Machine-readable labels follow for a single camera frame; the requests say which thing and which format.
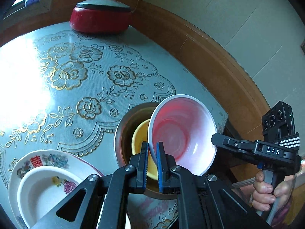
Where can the red cooking pot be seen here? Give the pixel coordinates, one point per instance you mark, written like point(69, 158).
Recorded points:
point(100, 20)

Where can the white floral enamel bowl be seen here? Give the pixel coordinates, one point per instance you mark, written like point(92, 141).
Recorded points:
point(43, 193)

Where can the brown large bowl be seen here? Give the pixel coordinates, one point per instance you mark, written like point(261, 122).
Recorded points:
point(124, 136)

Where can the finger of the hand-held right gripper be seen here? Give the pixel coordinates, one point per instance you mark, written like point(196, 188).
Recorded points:
point(233, 144)

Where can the person's right hand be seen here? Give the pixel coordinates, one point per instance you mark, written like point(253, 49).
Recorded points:
point(261, 195)

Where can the tissue pack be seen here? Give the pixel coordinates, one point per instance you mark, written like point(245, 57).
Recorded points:
point(32, 0)

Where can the red bowl white inside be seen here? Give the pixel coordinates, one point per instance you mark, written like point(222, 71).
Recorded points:
point(185, 133)

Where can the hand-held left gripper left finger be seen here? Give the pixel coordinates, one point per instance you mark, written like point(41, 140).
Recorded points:
point(144, 162)

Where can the yellow bowl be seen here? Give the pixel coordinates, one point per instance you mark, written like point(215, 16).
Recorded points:
point(139, 138)

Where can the grey pot lid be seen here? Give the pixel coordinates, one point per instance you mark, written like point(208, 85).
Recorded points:
point(102, 3)

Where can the white angular plate red print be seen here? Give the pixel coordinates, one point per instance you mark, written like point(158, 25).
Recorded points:
point(54, 159)

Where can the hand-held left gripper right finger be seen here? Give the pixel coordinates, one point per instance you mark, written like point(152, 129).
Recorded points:
point(160, 164)

